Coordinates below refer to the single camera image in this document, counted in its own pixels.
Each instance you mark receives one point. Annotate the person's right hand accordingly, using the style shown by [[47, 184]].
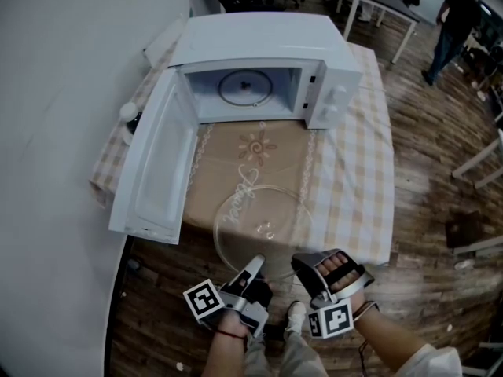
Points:
[[330, 263]]

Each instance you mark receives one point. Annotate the clear plastic bottle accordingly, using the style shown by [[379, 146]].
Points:
[[463, 264]]

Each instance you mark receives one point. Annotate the person's beige trousers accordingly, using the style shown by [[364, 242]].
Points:
[[298, 357]]

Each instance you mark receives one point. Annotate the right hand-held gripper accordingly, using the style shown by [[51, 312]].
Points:
[[334, 318]]

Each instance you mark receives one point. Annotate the person's left forearm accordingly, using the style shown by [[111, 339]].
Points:
[[224, 352]]

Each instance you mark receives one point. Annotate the person's right forearm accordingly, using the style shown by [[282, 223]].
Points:
[[389, 340]]

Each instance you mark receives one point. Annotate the white microwave oven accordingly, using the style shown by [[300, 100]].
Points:
[[255, 37]]

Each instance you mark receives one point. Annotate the flat white board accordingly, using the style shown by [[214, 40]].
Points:
[[163, 43]]

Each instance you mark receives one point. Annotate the person's white shoe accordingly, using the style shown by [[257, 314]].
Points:
[[296, 314]]

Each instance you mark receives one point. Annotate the white microwave knob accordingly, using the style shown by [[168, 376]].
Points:
[[338, 92], [330, 110]]

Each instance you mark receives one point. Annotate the round glass turntable plate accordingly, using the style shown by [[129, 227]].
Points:
[[243, 210]]

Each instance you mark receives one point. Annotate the black bottle with white cap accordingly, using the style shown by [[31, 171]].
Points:
[[129, 112]]

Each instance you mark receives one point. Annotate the white microwave door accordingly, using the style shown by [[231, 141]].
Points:
[[153, 163]]

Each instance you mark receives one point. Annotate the brown box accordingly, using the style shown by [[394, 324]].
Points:
[[467, 228]]

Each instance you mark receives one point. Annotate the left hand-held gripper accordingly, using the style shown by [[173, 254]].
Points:
[[201, 301]]

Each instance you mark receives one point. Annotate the person's white jacket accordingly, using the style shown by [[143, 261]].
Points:
[[428, 361]]

